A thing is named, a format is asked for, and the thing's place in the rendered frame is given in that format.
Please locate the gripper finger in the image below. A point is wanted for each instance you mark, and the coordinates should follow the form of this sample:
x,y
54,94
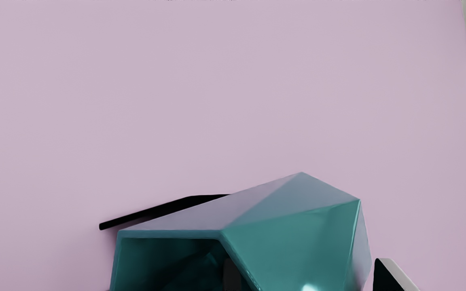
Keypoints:
x,y
386,279

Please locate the teal faceted mug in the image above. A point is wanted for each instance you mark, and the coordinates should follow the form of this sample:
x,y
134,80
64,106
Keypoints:
x,y
289,234

